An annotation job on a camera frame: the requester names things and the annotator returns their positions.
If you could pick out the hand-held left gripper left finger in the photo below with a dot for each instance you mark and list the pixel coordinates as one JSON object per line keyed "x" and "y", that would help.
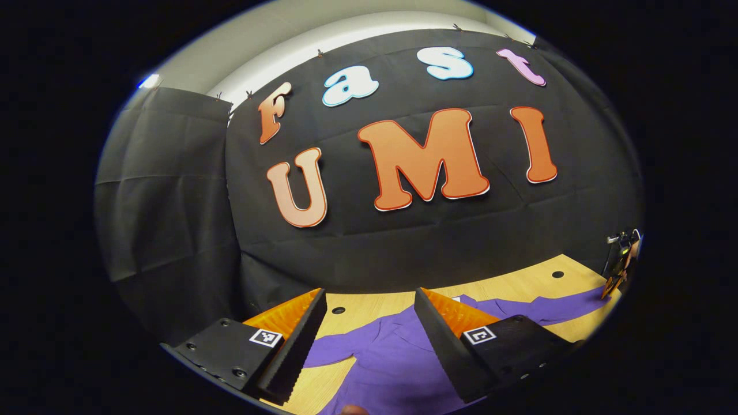
{"x": 300, "y": 351}

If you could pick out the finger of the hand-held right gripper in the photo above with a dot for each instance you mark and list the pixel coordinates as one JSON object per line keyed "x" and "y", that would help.
{"x": 612, "y": 286}

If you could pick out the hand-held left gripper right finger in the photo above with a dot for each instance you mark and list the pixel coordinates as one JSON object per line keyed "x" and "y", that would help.
{"x": 444, "y": 351}

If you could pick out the purple knit shirt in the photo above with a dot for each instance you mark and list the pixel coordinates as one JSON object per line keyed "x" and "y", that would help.
{"x": 392, "y": 369}

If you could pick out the black backdrop cloth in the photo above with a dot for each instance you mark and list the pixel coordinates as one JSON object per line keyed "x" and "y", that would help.
{"x": 403, "y": 242}

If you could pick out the row of small cloth clips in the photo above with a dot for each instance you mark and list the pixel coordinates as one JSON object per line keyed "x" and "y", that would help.
{"x": 320, "y": 53}

